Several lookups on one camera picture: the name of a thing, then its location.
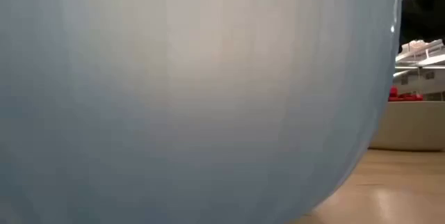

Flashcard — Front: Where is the translucent blue bowl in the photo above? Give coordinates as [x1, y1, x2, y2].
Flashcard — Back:
[0, 0, 403, 224]

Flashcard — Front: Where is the white shelf unit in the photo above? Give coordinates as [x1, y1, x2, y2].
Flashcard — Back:
[392, 38, 445, 95]

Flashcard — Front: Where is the red object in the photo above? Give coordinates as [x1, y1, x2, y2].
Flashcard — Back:
[388, 86, 424, 102]

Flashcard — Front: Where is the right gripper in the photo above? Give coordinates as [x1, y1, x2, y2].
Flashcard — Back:
[398, 0, 445, 46]

